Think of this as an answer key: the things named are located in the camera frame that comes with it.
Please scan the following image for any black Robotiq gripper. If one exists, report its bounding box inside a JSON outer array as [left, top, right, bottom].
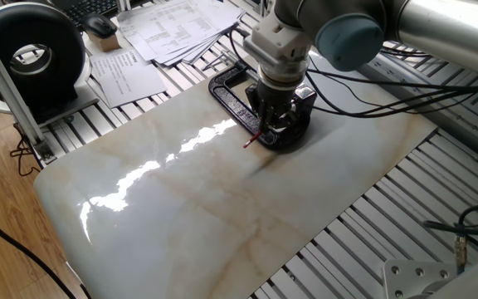
[[254, 79, 302, 136]]

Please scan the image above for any red pencil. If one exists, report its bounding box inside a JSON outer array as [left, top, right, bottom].
[[242, 130, 264, 150]]

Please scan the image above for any black metal C-clamp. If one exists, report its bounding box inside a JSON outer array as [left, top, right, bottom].
[[207, 61, 318, 152]]

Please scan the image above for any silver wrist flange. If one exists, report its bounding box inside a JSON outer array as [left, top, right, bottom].
[[256, 56, 311, 91]]

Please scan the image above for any white marble board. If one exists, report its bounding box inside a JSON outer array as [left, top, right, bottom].
[[33, 49, 438, 299]]

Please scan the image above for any stack of printed papers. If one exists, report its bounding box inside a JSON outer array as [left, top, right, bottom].
[[116, 0, 247, 67]]

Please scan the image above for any white paper sheet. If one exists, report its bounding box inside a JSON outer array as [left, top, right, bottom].
[[88, 48, 168, 110]]

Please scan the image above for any small cardboard box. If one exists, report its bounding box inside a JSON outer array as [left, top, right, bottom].
[[87, 32, 121, 53]]

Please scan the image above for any black computer mouse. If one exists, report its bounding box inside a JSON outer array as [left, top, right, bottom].
[[80, 12, 120, 40]]

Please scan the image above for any black keyboard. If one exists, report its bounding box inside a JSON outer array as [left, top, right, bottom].
[[58, 0, 120, 31]]

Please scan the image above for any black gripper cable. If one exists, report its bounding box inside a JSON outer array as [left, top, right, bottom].
[[227, 27, 261, 74]]

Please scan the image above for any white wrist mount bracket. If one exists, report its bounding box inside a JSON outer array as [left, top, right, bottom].
[[242, 11, 314, 75]]

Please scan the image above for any black camera cable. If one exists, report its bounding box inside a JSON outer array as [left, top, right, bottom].
[[305, 57, 478, 120]]

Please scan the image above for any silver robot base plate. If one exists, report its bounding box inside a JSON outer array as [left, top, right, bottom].
[[382, 257, 461, 299]]

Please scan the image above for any black ring fan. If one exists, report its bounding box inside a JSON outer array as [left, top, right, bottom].
[[0, 1, 101, 125]]

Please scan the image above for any black looped cable with connector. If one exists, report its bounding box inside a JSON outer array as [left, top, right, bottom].
[[421, 204, 478, 273]]

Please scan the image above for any thin brown wire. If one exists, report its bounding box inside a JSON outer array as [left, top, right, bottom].
[[8, 123, 43, 178]]

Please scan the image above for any aluminium frame bar with bracket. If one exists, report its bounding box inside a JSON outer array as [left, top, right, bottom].
[[0, 14, 56, 164]]

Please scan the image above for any thick black floor cable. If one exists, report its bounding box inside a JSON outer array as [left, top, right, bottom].
[[0, 201, 93, 299]]

